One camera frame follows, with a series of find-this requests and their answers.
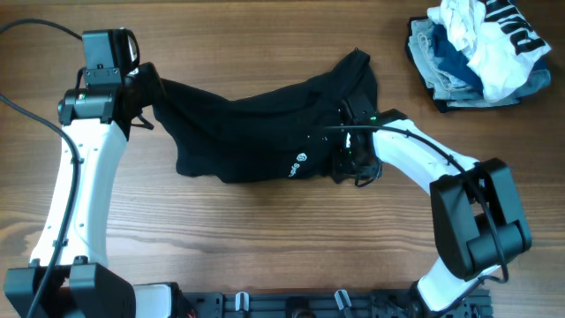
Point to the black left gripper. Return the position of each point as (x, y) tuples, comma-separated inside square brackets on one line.
[(149, 73)]

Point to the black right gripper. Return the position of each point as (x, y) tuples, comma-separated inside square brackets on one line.
[(373, 169)]

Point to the black shorts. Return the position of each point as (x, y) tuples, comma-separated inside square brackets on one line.
[(286, 133)]

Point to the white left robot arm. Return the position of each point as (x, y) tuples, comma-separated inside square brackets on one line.
[(68, 274)]

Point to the light blue denim jeans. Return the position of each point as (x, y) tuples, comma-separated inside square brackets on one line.
[(432, 66)]

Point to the dark blue garment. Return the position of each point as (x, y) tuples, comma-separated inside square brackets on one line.
[(454, 64)]

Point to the white printed t-shirt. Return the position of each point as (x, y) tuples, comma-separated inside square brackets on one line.
[(500, 45)]

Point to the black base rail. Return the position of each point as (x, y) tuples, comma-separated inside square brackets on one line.
[(335, 304)]

